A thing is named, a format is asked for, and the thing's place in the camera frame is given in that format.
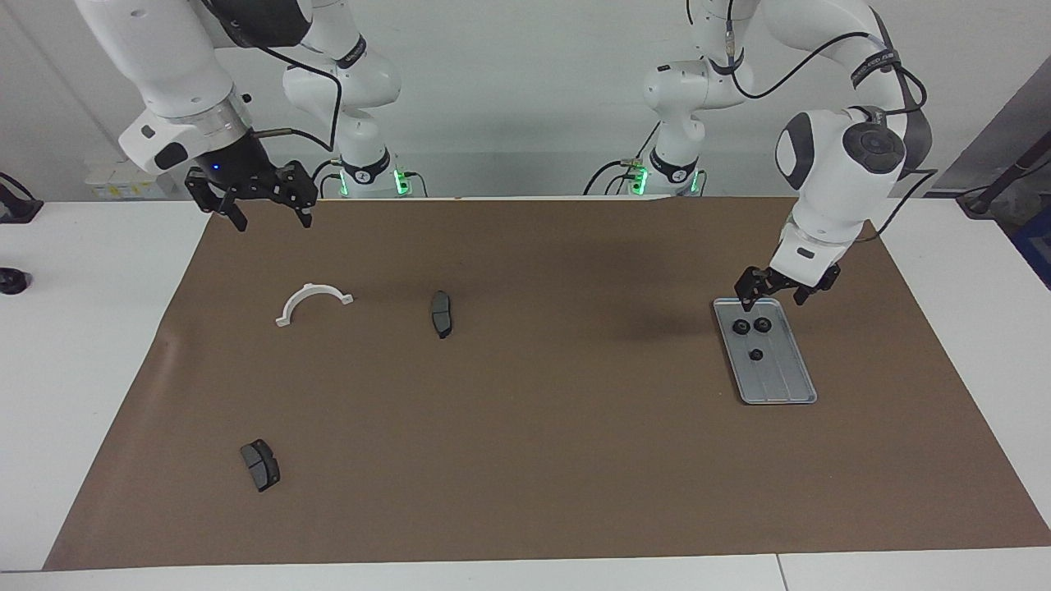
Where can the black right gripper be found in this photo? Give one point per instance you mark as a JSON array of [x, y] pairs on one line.
[[238, 168]]

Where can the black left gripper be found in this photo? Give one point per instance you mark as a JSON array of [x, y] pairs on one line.
[[784, 284]]

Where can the large black bearing gear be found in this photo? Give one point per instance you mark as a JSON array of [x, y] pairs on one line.
[[741, 327], [763, 325]]

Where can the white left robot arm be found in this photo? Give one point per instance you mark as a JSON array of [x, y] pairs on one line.
[[837, 180]]

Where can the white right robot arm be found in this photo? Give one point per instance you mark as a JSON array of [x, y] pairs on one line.
[[164, 66]]

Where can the silver metal tray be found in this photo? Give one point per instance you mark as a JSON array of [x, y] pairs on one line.
[[780, 382]]

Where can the white box with yellow labels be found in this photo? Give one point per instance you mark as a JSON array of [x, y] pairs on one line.
[[123, 185]]

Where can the long dark grey brake pad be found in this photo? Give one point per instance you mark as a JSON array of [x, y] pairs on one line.
[[442, 316]]

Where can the black stand leg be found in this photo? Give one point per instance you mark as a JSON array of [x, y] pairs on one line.
[[998, 185]]

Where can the blue crate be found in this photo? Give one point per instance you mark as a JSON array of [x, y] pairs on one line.
[[1036, 246]]

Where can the black round knob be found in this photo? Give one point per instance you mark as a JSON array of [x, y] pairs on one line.
[[12, 282]]

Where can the brown table mat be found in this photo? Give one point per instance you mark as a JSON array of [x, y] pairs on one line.
[[558, 443]]

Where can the short dark grey brake pad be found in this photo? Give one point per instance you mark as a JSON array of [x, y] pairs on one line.
[[261, 468]]

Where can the white curved plastic bracket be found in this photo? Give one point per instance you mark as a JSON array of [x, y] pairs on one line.
[[283, 321]]

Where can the black clamp mount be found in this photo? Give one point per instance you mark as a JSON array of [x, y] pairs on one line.
[[16, 209]]

